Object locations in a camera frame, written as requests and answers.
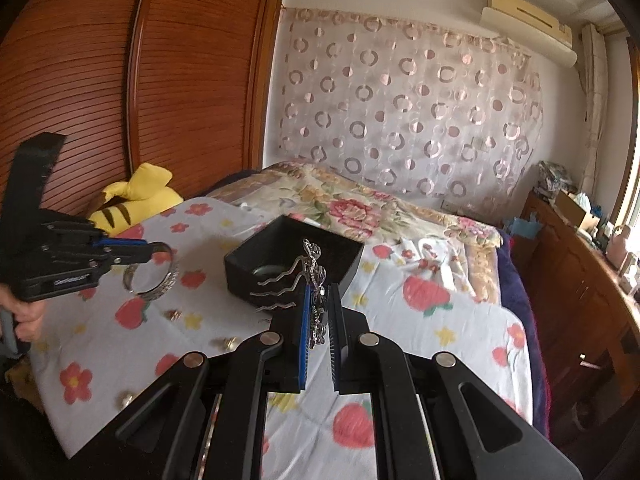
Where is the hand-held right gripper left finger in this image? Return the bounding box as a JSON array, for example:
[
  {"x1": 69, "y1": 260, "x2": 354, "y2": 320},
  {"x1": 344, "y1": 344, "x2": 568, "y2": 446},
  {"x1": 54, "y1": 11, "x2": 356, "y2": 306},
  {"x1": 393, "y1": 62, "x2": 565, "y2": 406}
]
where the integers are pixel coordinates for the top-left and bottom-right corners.
[{"x1": 114, "y1": 284, "x2": 315, "y2": 480}]

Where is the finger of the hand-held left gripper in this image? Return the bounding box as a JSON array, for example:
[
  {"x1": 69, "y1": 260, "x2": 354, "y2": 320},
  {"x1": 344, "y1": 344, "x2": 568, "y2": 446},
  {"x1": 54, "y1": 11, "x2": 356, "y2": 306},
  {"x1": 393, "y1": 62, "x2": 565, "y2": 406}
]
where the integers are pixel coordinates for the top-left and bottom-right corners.
[
  {"x1": 41, "y1": 209, "x2": 157, "y2": 264},
  {"x1": 39, "y1": 251, "x2": 125, "y2": 282}
]

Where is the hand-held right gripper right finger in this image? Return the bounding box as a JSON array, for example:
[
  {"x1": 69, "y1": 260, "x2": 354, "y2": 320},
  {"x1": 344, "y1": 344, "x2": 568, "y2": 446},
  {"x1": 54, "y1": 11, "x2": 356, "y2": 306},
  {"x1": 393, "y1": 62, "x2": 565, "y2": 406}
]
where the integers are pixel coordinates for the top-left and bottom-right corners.
[{"x1": 326, "y1": 284, "x2": 587, "y2": 480}]

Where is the silver rhinestone bracelet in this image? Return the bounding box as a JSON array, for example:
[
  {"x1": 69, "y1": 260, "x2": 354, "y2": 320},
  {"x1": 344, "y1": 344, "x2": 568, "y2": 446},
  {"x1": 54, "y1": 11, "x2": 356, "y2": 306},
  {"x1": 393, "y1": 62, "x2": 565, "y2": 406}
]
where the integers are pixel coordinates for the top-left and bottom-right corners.
[{"x1": 122, "y1": 241, "x2": 180, "y2": 302}]

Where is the silver ornate hairpin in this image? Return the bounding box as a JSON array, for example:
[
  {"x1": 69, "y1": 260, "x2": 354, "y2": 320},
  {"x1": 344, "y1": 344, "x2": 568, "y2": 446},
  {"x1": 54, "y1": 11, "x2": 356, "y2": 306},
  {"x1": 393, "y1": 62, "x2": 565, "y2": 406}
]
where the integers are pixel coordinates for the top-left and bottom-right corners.
[{"x1": 247, "y1": 239, "x2": 331, "y2": 352}]

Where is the black jewelry box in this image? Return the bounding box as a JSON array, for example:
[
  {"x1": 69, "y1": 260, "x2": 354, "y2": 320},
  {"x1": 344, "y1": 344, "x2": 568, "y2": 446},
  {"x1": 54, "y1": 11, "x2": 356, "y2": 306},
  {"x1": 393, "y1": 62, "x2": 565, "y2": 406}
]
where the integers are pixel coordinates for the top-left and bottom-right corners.
[{"x1": 223, "y1": 215, "x2": 365, "y2": 313}]

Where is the person's left hand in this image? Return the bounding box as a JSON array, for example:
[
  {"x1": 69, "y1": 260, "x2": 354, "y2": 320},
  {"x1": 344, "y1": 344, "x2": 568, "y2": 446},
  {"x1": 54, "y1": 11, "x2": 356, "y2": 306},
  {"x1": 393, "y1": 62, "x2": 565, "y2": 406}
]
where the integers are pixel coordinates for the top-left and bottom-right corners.
[{"x1": 0, "y1": 284, "x2": 47, "y2": 347}]

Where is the yellow striped plush toy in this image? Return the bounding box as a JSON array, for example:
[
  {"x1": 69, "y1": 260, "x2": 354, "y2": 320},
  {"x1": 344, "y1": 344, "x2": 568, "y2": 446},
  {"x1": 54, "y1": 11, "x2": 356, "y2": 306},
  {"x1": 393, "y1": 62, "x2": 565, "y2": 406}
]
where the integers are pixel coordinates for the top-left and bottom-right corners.
[{"x1": 89, "y1": 162, "x2": 185, "y2": 238}]

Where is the strawberry printed blanket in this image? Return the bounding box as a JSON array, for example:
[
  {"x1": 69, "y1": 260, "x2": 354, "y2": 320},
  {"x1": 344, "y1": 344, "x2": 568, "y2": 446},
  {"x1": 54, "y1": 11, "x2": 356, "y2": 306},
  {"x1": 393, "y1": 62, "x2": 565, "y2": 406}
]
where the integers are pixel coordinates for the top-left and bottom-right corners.
[{"x1": 29, "y1": 197, "x2": 534, "y2": 480}]

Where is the floral quilt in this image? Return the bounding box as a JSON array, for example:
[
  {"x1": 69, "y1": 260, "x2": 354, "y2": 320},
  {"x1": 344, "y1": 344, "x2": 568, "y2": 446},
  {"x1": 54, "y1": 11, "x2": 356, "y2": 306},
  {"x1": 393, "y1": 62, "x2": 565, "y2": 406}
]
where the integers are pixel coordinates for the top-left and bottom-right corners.
[{"x1": 207, "y1": 160, "x2": 503, "y2": 262}]

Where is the wooden slatted wardrobe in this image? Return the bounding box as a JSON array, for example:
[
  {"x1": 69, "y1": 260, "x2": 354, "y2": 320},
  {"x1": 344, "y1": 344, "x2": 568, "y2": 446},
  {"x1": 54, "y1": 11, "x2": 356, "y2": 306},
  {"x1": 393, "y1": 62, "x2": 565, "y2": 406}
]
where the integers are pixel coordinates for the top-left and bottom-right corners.
[{"x1": 0, "y1": 0, "x2": 284, "y2": 222}]

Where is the purple blanket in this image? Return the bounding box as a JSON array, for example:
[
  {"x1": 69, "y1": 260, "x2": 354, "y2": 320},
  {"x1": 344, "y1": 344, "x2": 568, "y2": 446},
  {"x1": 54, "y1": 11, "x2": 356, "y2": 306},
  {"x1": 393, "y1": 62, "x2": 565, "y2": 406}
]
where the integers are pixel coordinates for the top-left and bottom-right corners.
[{"x1": 499, "y1": 230, "x2": 557, "y2": 438}]

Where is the blue bag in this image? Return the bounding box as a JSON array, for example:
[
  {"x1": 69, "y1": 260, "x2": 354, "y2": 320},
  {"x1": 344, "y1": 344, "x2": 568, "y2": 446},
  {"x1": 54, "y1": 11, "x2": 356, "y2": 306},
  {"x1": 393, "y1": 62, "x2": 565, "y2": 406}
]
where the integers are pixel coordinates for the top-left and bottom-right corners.
[{"x1": 507, "y1": 212, "x2": 544, "y2": 239}]

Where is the wooden cabinet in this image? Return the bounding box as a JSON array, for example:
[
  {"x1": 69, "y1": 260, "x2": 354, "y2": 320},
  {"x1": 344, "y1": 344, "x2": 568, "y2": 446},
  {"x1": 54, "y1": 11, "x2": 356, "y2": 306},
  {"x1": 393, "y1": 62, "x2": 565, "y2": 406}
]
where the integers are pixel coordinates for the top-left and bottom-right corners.
[{"x1": 515, "y1": 192, "x2": 640, "y2": 461}]

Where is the sheer circle-patterned curtain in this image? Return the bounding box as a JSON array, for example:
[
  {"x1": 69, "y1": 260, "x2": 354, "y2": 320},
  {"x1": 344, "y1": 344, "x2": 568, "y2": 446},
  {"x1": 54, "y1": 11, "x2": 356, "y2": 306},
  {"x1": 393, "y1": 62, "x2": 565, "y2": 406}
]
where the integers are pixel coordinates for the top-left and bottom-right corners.
[{"x1": 272, "y1": 7, "x2": 546, "y2": 217}]

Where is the cardboard box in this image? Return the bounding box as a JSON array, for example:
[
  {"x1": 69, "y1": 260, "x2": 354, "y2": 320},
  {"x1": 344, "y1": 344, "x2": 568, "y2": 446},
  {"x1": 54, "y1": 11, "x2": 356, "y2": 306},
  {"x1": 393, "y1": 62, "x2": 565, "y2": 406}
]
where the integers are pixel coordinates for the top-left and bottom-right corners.
[{"x1": 554, "y1": 190, "x2": 601, "y2": 232}]

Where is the stack of folded cloths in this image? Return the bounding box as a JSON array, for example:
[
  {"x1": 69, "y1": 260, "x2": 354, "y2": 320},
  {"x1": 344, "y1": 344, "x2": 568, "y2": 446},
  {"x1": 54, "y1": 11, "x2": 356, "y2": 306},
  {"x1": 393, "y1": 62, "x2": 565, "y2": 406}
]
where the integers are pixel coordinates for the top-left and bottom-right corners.
[{"x1": 537, "y1": 160, "x2": 577, "y2": 197}]

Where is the white jug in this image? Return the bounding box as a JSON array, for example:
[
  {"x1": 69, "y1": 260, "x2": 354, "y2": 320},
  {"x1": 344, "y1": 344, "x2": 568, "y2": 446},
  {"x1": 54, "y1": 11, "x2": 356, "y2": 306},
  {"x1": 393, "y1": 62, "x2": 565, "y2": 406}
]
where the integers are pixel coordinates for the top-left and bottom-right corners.
[{"x1": 607, "y1": 225, "x2": 632, "y2": 269}]

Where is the wooden framed window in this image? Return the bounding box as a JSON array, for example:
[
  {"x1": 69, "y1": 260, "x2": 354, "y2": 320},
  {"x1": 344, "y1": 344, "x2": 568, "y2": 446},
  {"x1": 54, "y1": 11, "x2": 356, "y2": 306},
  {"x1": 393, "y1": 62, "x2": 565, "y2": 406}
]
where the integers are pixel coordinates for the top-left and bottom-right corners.
[{"x1": 607, "y1": 30, "x2": 640, "y2": 243}]

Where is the beige tied window curtain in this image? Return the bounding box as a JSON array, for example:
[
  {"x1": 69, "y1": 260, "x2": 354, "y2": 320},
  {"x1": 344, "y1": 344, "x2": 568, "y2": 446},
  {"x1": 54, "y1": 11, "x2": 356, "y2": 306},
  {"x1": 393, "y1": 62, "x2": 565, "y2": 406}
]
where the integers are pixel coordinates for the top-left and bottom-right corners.
[{"x1": 580, "y1": 22, "x2": 609, "y2": 207}]

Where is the wall air conditioner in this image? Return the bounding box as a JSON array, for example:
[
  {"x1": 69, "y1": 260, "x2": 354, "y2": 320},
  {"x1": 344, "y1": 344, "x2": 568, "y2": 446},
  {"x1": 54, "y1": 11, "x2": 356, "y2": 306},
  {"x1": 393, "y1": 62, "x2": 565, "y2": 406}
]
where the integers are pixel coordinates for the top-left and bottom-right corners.
[{"x1": 480, "y1": 0, "x2": 579, "y2": 69}]

